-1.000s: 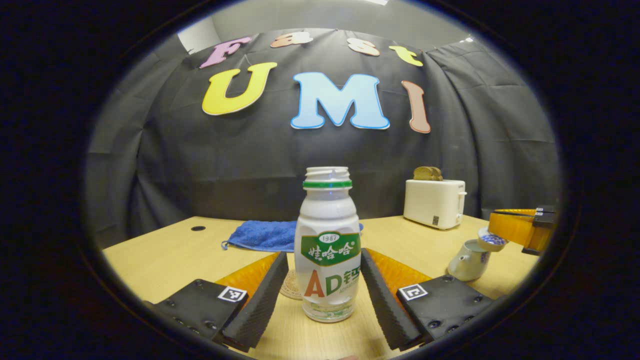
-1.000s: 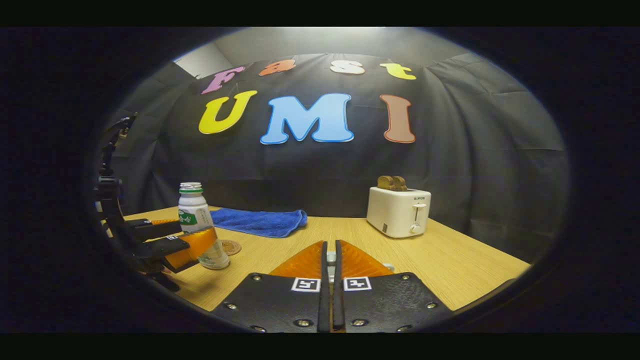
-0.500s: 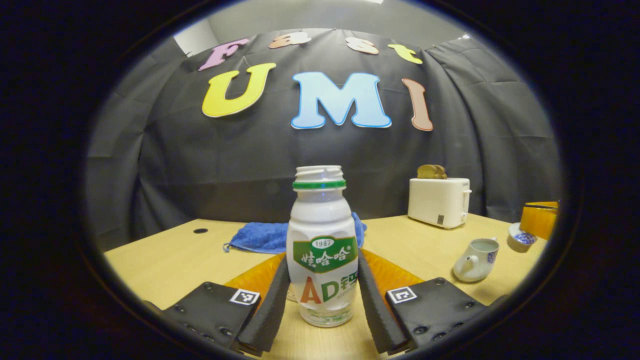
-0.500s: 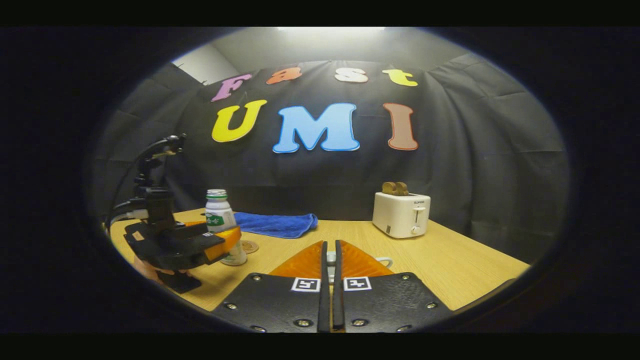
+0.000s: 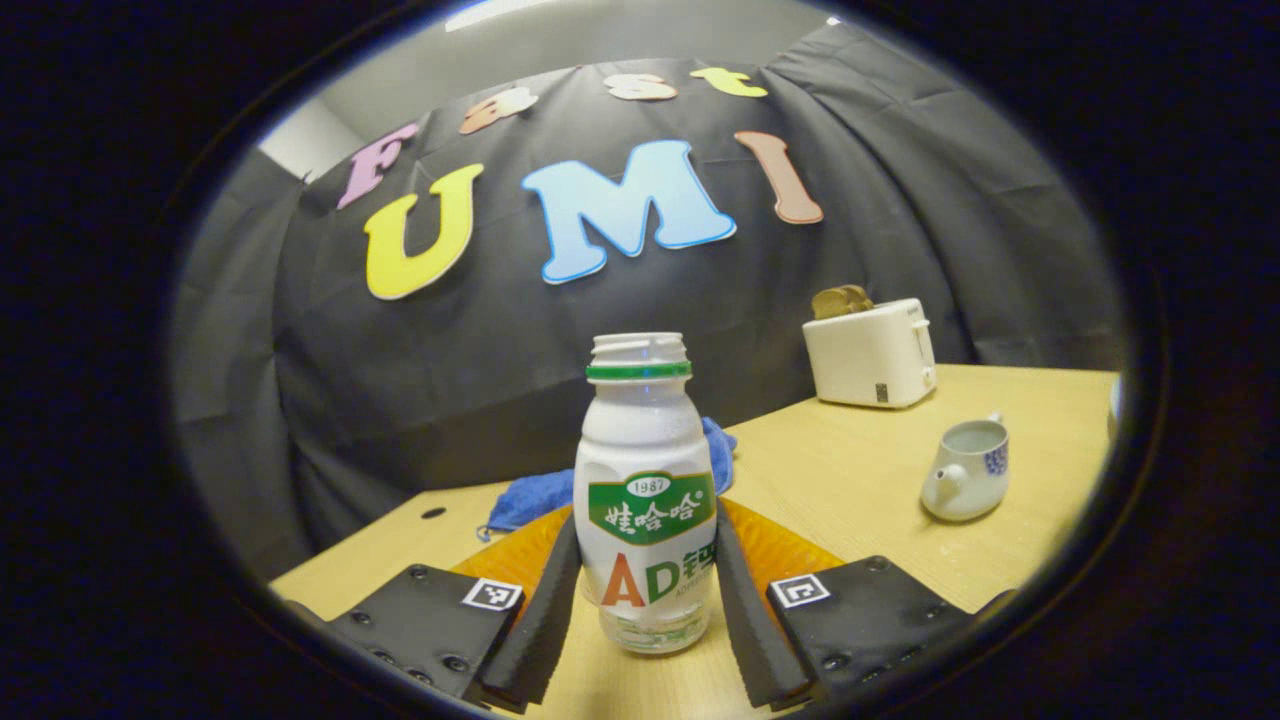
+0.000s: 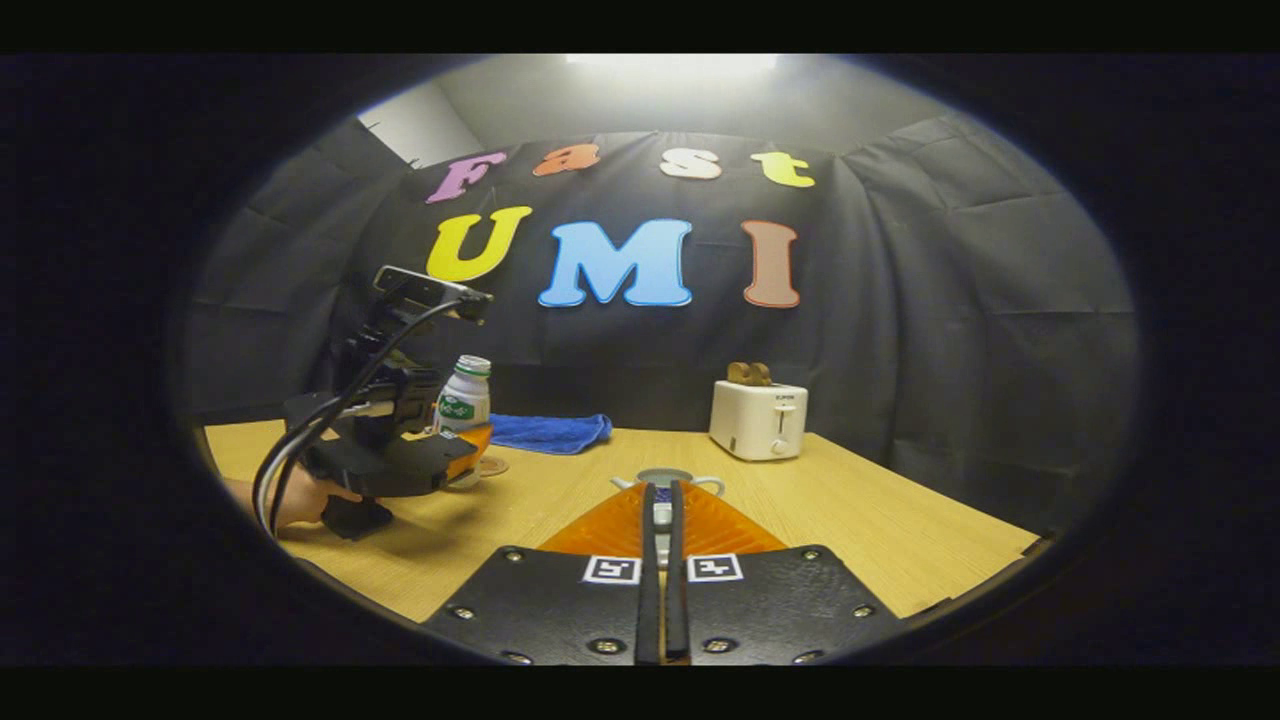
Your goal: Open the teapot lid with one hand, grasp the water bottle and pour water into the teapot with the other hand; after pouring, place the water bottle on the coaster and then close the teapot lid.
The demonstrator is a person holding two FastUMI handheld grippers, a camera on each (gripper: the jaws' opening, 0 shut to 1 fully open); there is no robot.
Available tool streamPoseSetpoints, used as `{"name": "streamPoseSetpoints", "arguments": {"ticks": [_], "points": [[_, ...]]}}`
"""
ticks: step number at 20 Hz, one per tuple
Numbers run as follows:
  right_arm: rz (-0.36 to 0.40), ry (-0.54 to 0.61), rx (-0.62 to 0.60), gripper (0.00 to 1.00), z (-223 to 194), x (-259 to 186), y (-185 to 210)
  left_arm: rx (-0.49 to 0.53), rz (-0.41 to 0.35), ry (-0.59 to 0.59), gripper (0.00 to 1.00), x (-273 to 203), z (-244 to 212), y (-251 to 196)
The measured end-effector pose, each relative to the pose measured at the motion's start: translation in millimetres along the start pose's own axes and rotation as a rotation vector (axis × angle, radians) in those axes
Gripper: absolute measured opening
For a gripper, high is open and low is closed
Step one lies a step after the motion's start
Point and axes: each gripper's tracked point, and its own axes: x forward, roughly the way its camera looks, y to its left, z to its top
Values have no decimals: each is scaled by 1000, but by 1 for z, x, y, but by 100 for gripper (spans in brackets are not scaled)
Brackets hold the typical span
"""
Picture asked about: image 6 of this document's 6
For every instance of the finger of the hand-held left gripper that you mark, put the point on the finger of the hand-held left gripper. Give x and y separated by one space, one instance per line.
400 465

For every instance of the white blue-patterned teacup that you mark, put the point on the white blue-patterned teacup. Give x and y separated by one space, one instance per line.
625 484

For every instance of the toasted bread slices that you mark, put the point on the toasted bread slices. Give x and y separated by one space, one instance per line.
748 374

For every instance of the round brown coaster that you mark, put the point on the round brown coaster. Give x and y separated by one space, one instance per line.
495 466

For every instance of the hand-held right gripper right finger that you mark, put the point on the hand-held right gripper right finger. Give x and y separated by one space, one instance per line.
677 600

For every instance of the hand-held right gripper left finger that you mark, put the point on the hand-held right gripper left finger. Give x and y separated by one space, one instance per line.
650 600

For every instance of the white plastic water bottle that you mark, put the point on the white plastic water bottle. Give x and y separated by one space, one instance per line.
465 400

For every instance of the white toaster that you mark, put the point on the white toaster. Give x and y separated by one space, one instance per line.
755 420

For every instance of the blue towel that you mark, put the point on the blue towel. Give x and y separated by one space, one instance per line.
550 433

